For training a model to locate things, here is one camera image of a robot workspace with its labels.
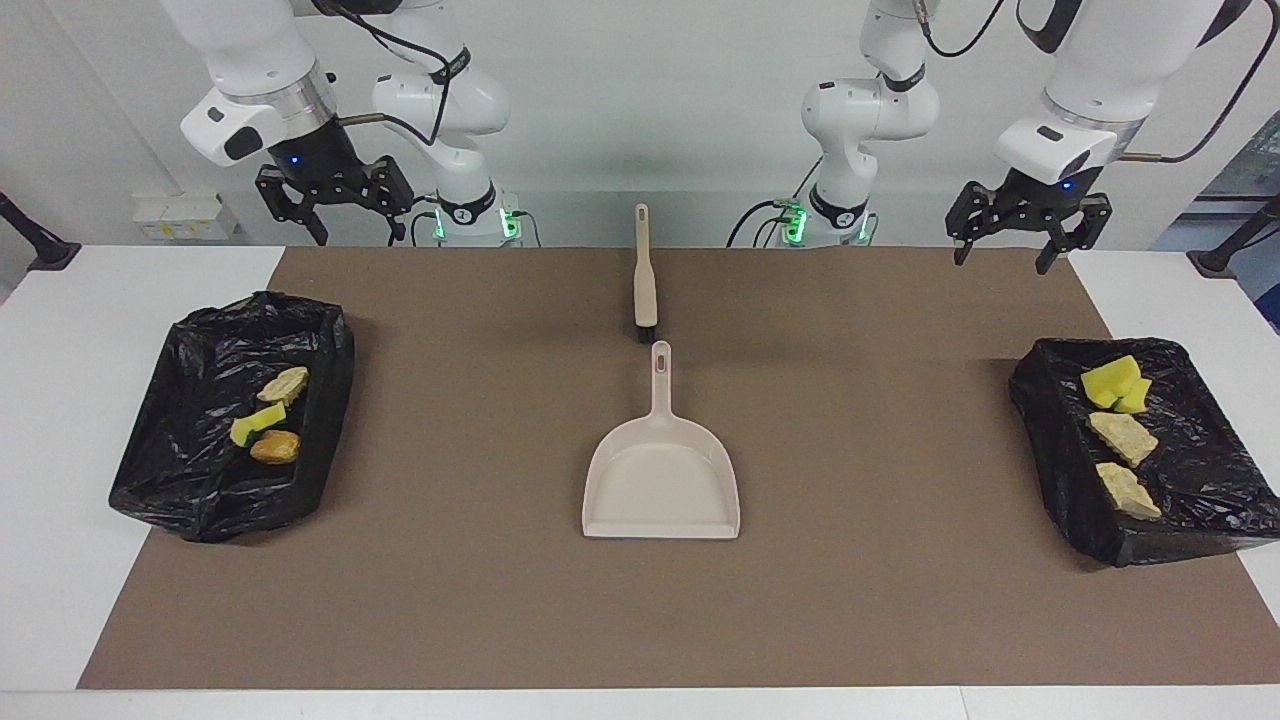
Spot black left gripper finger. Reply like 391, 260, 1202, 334
1035, 192, 1114, 277
945, 179, 1005, 267

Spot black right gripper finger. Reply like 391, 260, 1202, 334
362, 154, 415, 249
254, 164, 331, 248

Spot small striped croissant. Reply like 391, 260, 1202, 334
258, 367, 310, 406

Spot pale bread piece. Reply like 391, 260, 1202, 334
1087, 411, 1160, 469

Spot notched yellow sponge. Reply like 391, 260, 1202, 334
231, 403, 289, 448

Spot beige hand brush black bristles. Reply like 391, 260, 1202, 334
632, 203, 660, 345

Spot large striped croissant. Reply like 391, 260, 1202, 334
1095, 461, 1164, 522

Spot beige plastic dustpan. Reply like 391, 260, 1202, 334
581, 340, 742, 542

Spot black bag lined bin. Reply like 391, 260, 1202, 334
1008, 337, 1280, 568
108, 291, 354, 544

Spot black stand foot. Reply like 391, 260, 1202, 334
0, 192, 81, 271
1187, 195, 1280, 279

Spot brown table mat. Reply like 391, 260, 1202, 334
78, 247, 1280, 691

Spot black base cable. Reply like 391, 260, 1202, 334
725, 198, 801, 248
387, 195, 441, 248

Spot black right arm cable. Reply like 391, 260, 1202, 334
318, 0, 447, 148

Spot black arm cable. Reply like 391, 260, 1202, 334
318, 0, 447, 148
915, 0, 1280, 166

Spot white wall socket box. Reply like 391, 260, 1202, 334
133, 193, 241, 241

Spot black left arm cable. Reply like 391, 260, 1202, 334
915, 0, 1280, 166

